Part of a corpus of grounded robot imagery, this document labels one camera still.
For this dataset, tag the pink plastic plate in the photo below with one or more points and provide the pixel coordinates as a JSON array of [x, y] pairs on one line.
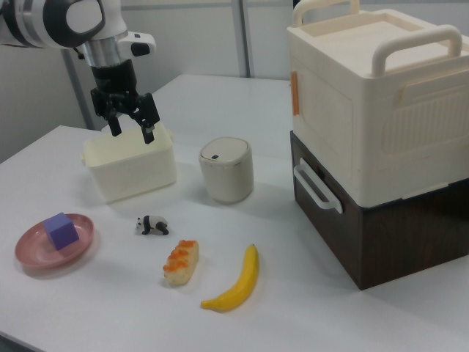
[[33, 253]]

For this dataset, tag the small beige lidded trash can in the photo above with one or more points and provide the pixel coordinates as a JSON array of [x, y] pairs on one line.
[[227, 176]]

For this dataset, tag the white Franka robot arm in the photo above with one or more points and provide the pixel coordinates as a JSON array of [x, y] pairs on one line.
[[55, 22]]

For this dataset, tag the toy panda figure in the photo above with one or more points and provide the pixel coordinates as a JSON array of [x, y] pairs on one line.
[[154, 223]]

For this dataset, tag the yellow toy banana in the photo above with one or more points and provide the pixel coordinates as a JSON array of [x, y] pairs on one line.
[[242, 278]]

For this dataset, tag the dark brown drawer cabinet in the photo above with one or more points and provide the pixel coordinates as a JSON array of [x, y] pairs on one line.
[[414, 242]]

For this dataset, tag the toy bread with orange topping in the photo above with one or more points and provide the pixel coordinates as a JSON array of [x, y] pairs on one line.
[[181, 262]]

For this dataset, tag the cream toy microwave box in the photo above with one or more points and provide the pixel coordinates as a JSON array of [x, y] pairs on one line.
[[329, 121]]

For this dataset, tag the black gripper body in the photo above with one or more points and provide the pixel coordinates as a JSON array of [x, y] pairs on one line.
[[113, 82]]

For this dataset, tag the purple cube block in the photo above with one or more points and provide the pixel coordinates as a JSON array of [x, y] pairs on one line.
[[60, 231]]

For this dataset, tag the white plastic storage bin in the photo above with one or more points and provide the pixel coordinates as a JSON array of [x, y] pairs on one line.
[[132, 176]]

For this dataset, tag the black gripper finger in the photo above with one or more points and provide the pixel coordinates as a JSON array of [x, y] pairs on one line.
[[114, 124], [148, 128]]

